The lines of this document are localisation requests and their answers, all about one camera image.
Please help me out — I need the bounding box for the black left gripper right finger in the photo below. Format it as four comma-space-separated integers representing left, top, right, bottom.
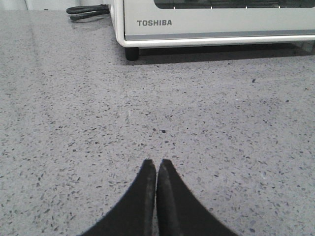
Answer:
157, 159, 236, 236

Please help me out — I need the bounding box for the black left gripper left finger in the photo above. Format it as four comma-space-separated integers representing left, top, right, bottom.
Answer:
83, 159, 156, 236

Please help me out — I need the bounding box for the white Toshiba toaster oven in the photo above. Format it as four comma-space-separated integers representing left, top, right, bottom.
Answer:
108, 0, 315, 60

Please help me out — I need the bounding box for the black power cable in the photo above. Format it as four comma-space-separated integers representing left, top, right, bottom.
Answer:
65, 3, 110, 21

